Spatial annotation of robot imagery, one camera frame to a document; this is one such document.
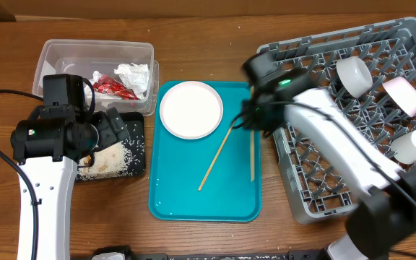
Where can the white tissue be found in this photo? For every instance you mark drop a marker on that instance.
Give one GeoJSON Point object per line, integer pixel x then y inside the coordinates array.
{"type": "Point", "coordinates": [135, 77]}

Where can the red snack wrapper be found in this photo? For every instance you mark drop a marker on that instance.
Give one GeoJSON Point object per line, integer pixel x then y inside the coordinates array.
{"type": "Point", "coordinates": [108, 86]}

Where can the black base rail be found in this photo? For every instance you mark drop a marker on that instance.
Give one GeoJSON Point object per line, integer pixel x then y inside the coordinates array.
{"type": "Point", "coordinates": [290, 255]}

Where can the wooden chopstick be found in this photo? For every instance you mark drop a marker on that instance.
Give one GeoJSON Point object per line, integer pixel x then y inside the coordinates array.
{"type": "Point", "coordinates": [215, 158]}
{"type": "Point", "coordinates": [252, 147]}

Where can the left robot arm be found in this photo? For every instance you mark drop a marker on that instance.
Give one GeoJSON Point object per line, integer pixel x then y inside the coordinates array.
{"type": "Point", "coordinates": [47, 149]}

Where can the grey dishwasher rack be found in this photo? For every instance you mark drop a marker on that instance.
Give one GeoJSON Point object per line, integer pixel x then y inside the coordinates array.
{"type": "Point", "coordinates": [315, 191]}

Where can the grey bowl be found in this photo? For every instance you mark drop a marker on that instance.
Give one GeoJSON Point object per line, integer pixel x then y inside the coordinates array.
{"type": "Point", "coordinates": [354, 75]}

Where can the teal serving tray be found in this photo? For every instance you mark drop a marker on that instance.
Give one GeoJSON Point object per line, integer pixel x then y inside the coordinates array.
{"type": "Point", "coordinates": [179, 165]}

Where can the small white plate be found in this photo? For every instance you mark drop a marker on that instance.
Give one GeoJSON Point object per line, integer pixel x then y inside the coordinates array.
{"type": "Point", "coordinates": [402, 93]}

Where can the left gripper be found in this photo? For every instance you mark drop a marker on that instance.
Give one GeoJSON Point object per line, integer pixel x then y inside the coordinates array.
{"type": "Point", "coordinates": [110, 135]}

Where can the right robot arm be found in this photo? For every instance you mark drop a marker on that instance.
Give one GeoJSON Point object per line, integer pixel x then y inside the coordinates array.
{"type": "Point", "coordinates": [386, 194]}

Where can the large white plate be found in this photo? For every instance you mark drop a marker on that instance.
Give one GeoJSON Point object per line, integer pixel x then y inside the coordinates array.
{"type": "Point", "coordinates": [191, 110]}

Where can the cooked white rice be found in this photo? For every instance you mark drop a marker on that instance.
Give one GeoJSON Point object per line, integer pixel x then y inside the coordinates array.
{"type": "Point", "coordinates": [110, 162]}

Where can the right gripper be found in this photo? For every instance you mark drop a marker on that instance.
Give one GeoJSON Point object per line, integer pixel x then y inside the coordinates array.
{"type": "Point", "coordinates": [250, 116]}

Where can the clear plastic waste bin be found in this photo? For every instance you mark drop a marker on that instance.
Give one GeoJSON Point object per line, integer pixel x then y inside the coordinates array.
{"type": "Point", "coordinates": [83, 57]}

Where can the black plastic tray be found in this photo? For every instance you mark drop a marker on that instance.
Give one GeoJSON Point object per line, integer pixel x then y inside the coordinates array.
{"type": "Point", "coordinates": [137, 144]}

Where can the gold foil wrapper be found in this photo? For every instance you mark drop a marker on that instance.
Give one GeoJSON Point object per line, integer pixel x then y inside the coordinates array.
{"type": "Point", "coordinates": [85, 162]}

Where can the white cup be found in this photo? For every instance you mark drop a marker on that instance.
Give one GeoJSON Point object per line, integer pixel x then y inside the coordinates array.
{"type": "Point", "coordinates": [404, 148]}

